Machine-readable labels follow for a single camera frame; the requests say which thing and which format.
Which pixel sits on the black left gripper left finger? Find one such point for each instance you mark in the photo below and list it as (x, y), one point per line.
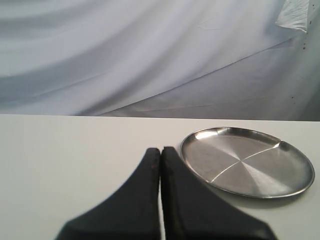
(130, 213)

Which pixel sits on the round stainless steel plate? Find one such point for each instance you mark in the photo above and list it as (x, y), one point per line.
(247, 162)

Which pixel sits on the white backdrop sheet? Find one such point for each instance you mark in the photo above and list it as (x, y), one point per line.
(203, 59)

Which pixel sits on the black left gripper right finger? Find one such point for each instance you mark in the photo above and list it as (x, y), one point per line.
(193, 212)

